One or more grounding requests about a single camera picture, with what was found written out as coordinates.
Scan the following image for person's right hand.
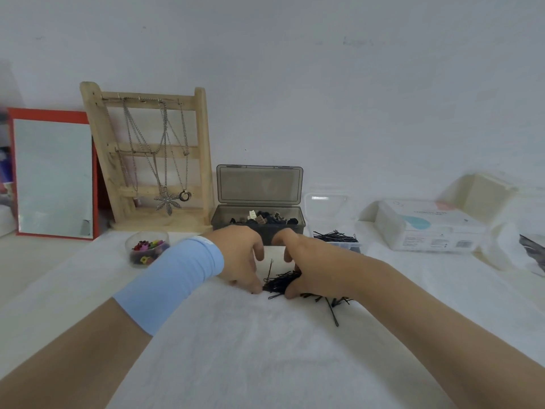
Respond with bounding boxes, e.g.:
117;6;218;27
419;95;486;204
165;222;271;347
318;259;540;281
272;228;370;300

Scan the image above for person's left hand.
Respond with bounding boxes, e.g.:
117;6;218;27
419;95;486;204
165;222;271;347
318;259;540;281
204;225;265;295

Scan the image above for pile of black bobby pins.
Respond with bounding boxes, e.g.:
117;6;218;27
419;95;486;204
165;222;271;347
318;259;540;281
262;259;354;327

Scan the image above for person's right forearm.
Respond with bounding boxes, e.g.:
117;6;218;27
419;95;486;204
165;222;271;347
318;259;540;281
349;255;545;409

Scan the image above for person's left forearm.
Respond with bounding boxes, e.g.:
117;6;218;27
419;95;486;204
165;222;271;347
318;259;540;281
0;297;153;409

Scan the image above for pile of small hair clips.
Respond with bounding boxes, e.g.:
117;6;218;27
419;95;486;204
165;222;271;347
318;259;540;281
230;210;299;226

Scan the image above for grey plastic storage box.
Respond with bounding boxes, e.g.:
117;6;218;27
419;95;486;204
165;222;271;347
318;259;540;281
211;164;306;246

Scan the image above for bobby pins in clear box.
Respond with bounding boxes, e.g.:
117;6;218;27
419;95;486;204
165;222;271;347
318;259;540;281
313;230;359;243

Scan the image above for clear plastic box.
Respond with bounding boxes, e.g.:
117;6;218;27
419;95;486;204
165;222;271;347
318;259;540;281
303;191;362;254

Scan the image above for light blue wristband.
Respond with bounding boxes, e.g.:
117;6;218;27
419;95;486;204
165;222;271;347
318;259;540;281
112;236;225;337

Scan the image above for clear round container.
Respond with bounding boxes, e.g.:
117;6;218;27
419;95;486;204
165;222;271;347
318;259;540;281
125;231;171;267

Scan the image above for colourful small hair clips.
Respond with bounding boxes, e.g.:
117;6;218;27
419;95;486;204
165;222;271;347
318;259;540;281
130;239;167;266

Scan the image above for wooden jewellery stand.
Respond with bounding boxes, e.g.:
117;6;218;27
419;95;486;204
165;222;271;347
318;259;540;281
79;82;215;233

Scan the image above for white cotton pad packet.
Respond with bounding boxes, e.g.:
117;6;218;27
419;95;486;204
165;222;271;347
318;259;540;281
375;199;487;253

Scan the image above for cream plastic container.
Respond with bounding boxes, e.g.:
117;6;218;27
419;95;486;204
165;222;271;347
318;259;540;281
462;172;520;218

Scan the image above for red framed mirror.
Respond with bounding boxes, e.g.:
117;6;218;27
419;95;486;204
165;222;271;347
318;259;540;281
7;107;100;241

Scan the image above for clear plastic bag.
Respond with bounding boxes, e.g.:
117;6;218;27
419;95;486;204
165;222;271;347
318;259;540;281
485;196;545;278

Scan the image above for silver ring pendant necklace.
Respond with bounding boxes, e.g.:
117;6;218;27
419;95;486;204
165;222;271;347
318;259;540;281
162;99;192;203

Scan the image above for silver leaf pendant necklace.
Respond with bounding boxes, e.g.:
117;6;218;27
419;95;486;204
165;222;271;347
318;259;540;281
123;98;182;217

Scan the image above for silver bar pendant necklace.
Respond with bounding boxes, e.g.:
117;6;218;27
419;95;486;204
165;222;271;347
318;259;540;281
116;149;142;207

